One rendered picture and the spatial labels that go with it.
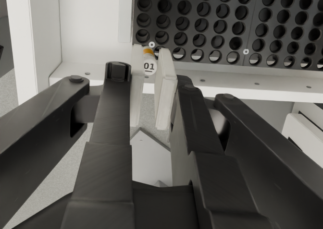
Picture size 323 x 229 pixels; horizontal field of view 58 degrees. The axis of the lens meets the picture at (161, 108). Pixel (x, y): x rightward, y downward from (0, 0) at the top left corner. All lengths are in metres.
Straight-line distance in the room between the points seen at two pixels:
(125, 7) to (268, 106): 0.32
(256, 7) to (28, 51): 0.21
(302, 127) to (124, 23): 0.26
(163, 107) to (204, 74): 0.20
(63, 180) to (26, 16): 1.31
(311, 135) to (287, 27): 0.15
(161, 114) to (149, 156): 1.22
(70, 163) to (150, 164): 0.38
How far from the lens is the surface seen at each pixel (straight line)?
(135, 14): 0.28
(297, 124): 0.42
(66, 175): 1.51
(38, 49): 0.28
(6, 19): 0.80
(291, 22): 0.31
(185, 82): 0.17
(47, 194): 1.60
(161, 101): 0.15
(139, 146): 1.34
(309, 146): 0.40
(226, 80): 0.34
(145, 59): 0.21
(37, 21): 0.28
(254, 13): 0.30
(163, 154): 1.37
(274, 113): 0.52
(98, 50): 0.35
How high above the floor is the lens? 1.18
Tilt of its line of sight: 65 degrees down
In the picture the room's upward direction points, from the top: 169 degrees clockwise
